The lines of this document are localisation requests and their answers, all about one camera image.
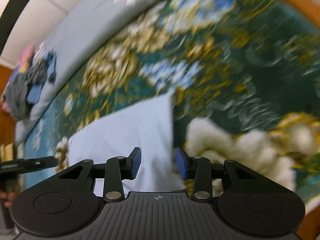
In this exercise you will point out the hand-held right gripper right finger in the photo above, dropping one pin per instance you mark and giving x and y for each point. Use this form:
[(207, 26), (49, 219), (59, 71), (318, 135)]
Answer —
[(181, 163)]

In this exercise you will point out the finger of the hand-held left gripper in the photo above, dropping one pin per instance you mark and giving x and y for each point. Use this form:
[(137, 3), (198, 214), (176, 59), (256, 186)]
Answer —
[(32, 165)]

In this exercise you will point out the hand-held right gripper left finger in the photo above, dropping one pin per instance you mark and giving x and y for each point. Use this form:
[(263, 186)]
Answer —
[(135, 163)]

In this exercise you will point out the white t-shirt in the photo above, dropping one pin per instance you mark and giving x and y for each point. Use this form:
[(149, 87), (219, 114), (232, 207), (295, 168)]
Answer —
[(137, 125)]

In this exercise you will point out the person's left hand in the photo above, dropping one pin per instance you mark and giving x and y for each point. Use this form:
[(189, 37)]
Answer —
[(6, 197)]

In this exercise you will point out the light blue garment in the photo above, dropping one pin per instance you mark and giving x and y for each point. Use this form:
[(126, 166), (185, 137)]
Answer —
[(34, 93)]

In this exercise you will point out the grey white garment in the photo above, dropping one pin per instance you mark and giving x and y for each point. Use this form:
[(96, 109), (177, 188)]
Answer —
[(51, 73)]

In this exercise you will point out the teal floral bed sheet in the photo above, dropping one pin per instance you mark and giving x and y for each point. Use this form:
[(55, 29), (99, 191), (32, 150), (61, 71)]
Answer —
[(225, 80)]

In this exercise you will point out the black white sliding wardrobe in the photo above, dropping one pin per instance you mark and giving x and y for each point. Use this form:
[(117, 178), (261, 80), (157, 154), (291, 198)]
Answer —
[(25, 10)]

